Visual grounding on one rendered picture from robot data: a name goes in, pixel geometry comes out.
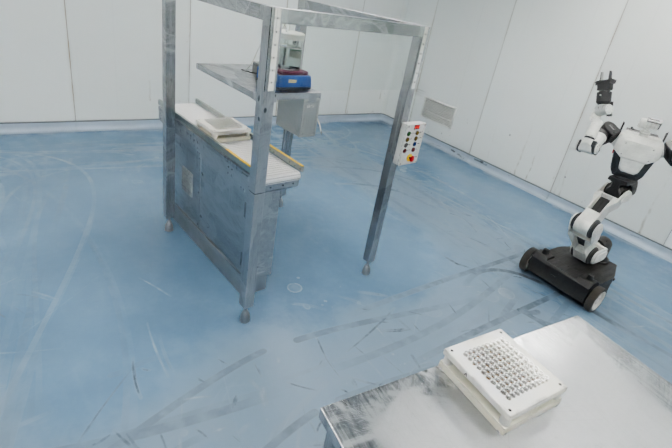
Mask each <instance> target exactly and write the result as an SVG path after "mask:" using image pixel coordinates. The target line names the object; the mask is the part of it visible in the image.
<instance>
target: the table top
mask: <svg viewBox="0 0 672 448"><path fill-rule="evenodd" d="M513 340H514V341H515V342H517V343H518V344H519V345H520V346H521V347H522V348H523V349H525V350H526V351H527V352H528V353H529V354H530V355H532V356H533V357H534V358H535V359H536V360H537V361H538V362H540V363H541V364H542V365H543V366H544V367H545V368H547V369H548V370H549V371H550V372H551V373H552V374H553V375H555V376H556V377H557V378H558V379H559V380H560V381H562V382H563V383H564V384H565V385H566V386H567V387H568V388H567V390H566V392H564V393H562V394H561V396H560V397H561V398H562V399H561V402H560V404H559V405H558V406H557V407H553V408H551V409H550V410H548V411H546V412H544V413H542V414H541V415H539V416H537V417H535V418H533V419H531V420H530V421H528V422H526V423H524V424H522V425H521V426H519V427H517V428H515V429H513V430H511V431H510V432H508V433H507V434H506V435H500V434H499V433H498V432H497V431H496V429H495V428H494V426H493V425H492V424H491V423H490V422H489V421H488V420H487V419H486V418H485V417H484V415H483V414H482V413H481V412H480V411H479V410H478V409H477V408H476V407H475V406H474V404H473V403H472V402H471V401H470V400H469V399H468V398H467V397H466V396H465V395H464V393H463V392H462V391H461V390H460V389H459V388H458V387H457V386H456V385H455V384H454V382H453V381H452V380H451V379H450V378H449V377H448V376H447V375H446V374H445V373H444V371H442V370H441V369H440V368H439V366H435V367H432V368H429V369H427V370H424V371H421V372H418V373H415V374H413V375H410V376H407V377H404V378H401V379H399V380H396V381H393V382H390V383H388V384H385V385H382V386H379V387H376V388H374V389H371V390H368V391H365V392H363V393H360V394H357V395H354V396H351V397H349V398H346V399H343V400H340V401H337V402H335V403H332V404H329V405H326V406H324V407H321V408H320V412H319V419H320V420H321V422H322V424H323V426H324V428H325V430H326V432H327V433H328V435H329V437H330V439H331V441H332V443H333V445H334V446H335V448H672V384H671V383H670V382H668V381H667V380H666V379H664V378H663V377H662V376H660V375H659V374H657V373H656V372H655V371H653V370H652V369H651V368H649V367H648V366H647V365H645V364H644V363H642V362H641V361H640V360H638V359H637V358H636V357H634V356H633V355H631V354H630V353H629V352H627V351H626V350H625V349H623V348H622V347H620V346H619V345H618V344H616V343H615V342H614V341H612V340H611V339H609V338H608V337H607V336H605V335H604V334H603V333H601V332H600V331H599V330H597V329H596V328H594V327H593V326H592V325H590V324H589V323H588V322H586V321H585V320H583V319H582V318H581V317H579V316H578V315H577V316H574V317H571V318H568V319H566V320H563V321H560V322H557V323H554V324H552V325H549V326H546V327H543V328H541V329H538V330H535V331H532V332H529V333H527V334H524V335H521V336H518V337H516V338H513Z"/></svg>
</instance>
